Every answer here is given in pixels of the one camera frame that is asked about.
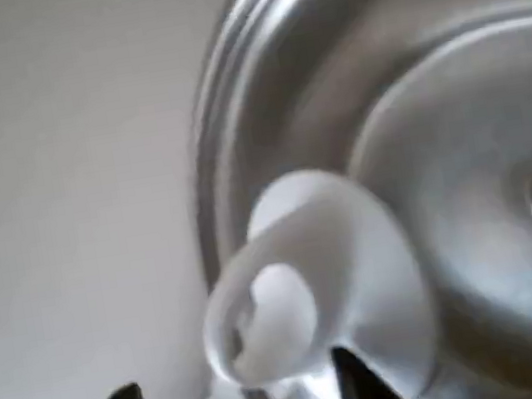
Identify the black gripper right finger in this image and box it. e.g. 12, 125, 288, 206
329, 335, 421, 399

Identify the glass lid with white knob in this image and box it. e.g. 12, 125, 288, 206
147, 0, 532, 399

